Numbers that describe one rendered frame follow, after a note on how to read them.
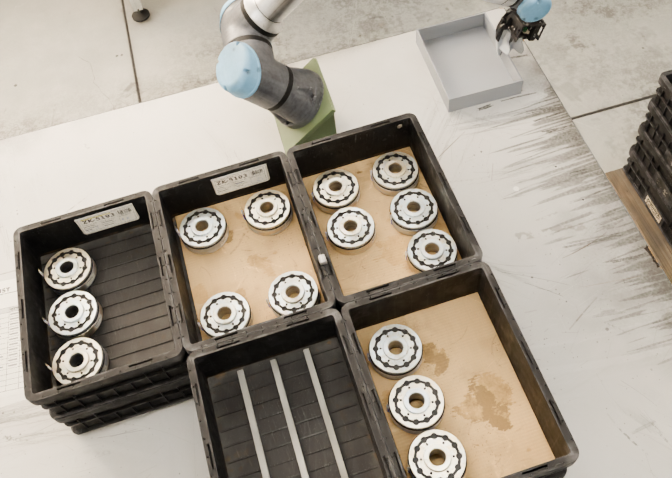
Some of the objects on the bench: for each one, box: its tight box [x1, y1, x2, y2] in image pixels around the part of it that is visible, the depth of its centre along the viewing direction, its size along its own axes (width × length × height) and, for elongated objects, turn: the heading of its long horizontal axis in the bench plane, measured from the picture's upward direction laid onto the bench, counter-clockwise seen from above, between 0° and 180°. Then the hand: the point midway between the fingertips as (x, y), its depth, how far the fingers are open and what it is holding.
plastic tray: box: [416, 12, 523, 112], centre depth 196 cm, size 27×20×5 cm
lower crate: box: [51, 377, 193, 435], centre depth 159 cm, size 40×30×12 cm
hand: (502, 49), depth 196 cm, fingers closed, pressing on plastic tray
